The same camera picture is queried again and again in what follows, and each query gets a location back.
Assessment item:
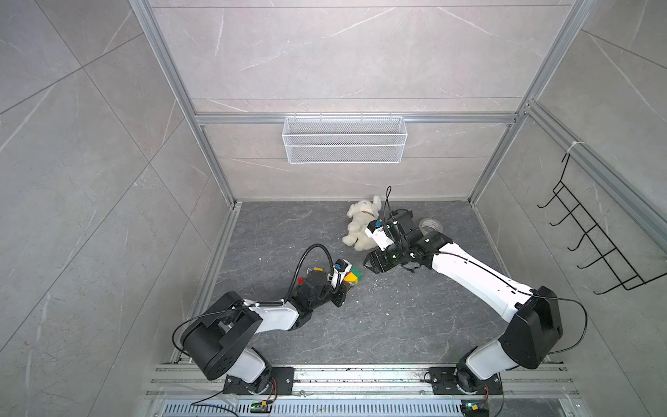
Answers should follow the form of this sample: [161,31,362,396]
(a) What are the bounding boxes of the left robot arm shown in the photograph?
[178,266,358,392]

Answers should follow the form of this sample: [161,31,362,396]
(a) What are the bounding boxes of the clear tape roll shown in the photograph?
[419,218,444,235]

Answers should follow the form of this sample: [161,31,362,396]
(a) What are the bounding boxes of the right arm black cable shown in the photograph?
[382,186,589,356]

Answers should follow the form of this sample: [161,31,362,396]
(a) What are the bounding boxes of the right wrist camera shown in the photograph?
[365,208,423,251]

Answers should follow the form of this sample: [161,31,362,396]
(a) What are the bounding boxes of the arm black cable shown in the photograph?
[382,186,589,356]
[170,243,335,417]

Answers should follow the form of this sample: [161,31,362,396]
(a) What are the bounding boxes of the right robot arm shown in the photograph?
[365,229,563,394]

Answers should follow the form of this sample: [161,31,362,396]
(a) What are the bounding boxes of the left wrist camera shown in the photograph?
[331,258,352,290]

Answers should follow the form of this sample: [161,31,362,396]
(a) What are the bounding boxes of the white wire mesh basket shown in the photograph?
[281,116,407,164]

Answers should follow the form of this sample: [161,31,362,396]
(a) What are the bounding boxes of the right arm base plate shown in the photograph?
[424,366,504,395]

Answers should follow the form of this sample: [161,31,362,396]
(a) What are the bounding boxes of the dark green long lego brick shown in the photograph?
[349,268,362,280]

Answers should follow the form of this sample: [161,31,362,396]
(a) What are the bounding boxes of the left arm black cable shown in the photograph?
[170,243,335,417]

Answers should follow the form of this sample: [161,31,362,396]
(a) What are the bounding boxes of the black wire hook rack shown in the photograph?
[537,153,666,295]

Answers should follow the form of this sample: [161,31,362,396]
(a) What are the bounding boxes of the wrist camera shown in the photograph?
[365,208,423,251]
[331,258,352,290]

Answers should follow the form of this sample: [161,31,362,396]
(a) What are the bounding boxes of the aluminium mounting rail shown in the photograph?
[142,363,580,399]

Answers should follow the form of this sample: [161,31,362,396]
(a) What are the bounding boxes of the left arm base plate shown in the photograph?
[222,367,295,395]

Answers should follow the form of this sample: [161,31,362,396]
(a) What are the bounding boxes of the white plush dog toy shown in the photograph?
[342,196,381,252]

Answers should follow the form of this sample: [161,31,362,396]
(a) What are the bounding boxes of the yellow square lego brick bottom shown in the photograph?
[344,273,359,284]

